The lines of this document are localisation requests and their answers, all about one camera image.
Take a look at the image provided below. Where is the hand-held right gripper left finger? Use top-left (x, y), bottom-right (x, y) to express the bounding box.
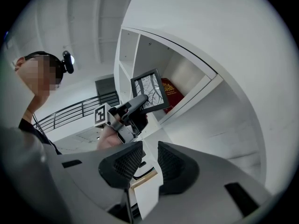
top-left (58, 140), bottom-right (143, 221)

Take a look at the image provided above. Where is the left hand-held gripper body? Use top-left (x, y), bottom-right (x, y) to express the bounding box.
top-left (94, 103), bottom-right (141, 144)

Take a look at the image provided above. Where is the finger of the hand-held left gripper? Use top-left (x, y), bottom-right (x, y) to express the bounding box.
top-left (119, 94), bottom-right (149, 123)
top-left (130, 112), bottom-right (150, 135)

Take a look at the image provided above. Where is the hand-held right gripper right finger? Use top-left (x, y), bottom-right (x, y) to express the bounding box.
top-left (144, 140), bottom-right (274, 224)

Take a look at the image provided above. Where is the black picture frame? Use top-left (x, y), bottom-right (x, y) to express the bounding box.
top-left (130, 68), bottom-right (170, 115)

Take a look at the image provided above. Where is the white shelf compartment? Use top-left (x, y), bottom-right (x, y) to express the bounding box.
top-left (133, 34), bottom-right (224, 126)

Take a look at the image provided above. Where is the person's left forearm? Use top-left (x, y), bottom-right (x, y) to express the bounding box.
top-left (96, 125), bottom-right (123, 151)

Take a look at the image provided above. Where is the black balcony railing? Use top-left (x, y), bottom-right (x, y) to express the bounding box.
top-left (32, 91), bottom-right (120, 134)

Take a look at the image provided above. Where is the red book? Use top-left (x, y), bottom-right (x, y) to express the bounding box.
top-left (160, 77), bottom-right (185, 114)

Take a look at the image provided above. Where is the white shelf hutch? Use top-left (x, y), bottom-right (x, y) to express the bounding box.
top-left (114, 27), bottom-right (267, 189)

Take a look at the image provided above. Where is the person's black shirt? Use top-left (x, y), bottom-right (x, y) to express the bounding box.
top-left (18, 118), bottom-right (63, 155)

